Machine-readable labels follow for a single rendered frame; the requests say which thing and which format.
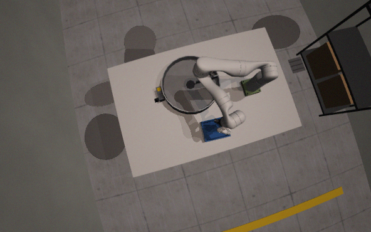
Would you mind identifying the blue shallow tray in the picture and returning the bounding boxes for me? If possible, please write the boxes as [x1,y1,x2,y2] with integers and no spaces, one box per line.
[201,119,230,142]

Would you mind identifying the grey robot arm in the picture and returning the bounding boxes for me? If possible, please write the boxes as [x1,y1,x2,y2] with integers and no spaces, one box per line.
[192,56,279,135]

